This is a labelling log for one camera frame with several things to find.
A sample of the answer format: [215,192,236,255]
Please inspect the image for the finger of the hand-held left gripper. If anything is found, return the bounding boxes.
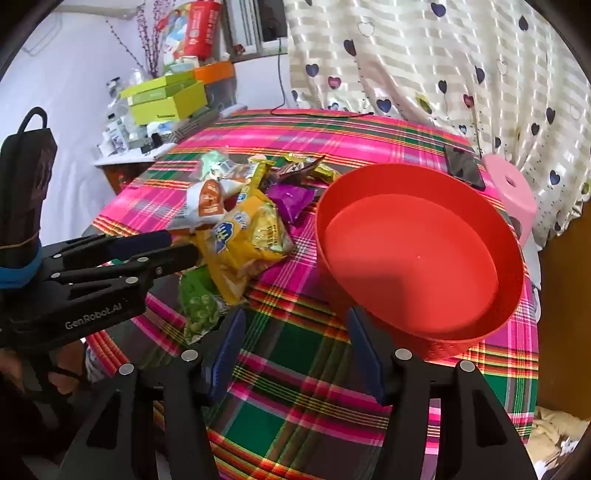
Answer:
[41,230,178,269]
[52,243,203,289]

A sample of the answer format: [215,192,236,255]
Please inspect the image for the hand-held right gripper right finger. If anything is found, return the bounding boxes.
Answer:
[346,305,539,480]

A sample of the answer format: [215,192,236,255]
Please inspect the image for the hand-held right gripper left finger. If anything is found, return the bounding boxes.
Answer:
[55,308,247,480]

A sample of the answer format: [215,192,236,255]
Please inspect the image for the green pea snack packet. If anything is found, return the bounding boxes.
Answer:
[178,268,234,344]

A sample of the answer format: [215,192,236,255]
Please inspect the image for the white and orange snack packet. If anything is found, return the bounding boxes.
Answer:
[168,178,252,232]

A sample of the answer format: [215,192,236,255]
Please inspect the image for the yellow potato chip bag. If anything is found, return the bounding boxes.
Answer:
[194,187,295,306]

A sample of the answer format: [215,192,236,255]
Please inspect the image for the mint green cookie packet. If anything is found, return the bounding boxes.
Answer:
[198,148,238,181]

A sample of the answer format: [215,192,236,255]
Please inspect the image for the red round plastic basin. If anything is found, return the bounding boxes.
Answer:
[315,164,526,361]

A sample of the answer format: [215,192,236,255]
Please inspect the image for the gold foil snack bar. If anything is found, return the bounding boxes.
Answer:
[238,157,273,204]

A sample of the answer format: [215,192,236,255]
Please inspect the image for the purple snack packet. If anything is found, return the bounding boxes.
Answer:
[267,182,317,225]

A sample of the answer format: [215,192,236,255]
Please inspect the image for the brown snack packet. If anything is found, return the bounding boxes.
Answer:
[272,156,326,185]

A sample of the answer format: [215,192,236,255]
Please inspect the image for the small yellow-green snack packet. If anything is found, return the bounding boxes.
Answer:
[311,161,342,183]

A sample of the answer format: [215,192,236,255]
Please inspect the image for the person's left hand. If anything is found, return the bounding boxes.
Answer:
[0,344,88,398]

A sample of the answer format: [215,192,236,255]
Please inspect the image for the pink green plaid tablecloth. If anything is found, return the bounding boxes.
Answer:
[85,107,540,480]

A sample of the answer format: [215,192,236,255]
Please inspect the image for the white side table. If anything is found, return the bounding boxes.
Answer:
[95,138,178,195]

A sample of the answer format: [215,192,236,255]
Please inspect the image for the group of small bottles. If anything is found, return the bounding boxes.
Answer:
[97,78,153,153]

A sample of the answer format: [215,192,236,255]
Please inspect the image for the striped box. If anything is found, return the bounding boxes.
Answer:
[171,108,220,141]

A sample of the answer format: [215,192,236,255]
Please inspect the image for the green cardboard box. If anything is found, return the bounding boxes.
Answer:
[129,82,207,125]

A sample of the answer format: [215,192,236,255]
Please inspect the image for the green box lid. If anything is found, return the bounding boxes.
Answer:
[119,71,204,100]

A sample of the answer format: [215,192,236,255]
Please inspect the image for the orange box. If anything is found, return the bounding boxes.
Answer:
[194,60,236,84]

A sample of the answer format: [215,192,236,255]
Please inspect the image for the dry decorative branches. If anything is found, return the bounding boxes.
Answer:
[106,14,167,79]

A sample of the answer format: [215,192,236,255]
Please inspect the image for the wooden cabinet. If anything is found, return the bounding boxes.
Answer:
[536,217,591,421]

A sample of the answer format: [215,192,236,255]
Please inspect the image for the beige cloth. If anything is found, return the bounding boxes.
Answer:
[531,406,587,467]

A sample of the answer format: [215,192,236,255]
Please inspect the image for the colourful gift bag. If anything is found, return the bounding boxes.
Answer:
[154,2,195,63]

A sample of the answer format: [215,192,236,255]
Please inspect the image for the black smartphone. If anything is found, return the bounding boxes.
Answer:
[444,144,486,191]

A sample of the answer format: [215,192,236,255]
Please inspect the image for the pink plastic stool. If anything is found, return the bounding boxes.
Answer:
[482,154,539,247]

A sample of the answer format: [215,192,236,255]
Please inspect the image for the red carton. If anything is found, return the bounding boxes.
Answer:
[182,0,225,58]

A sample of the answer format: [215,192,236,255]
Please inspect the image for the cream heart-print curtain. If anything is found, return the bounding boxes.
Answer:
[283,0,591,236]

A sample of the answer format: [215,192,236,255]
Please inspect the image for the black cable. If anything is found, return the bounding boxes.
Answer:
[270,39,375,118]

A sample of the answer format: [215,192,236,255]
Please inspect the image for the window frame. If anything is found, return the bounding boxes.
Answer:
[222,0,289,61]

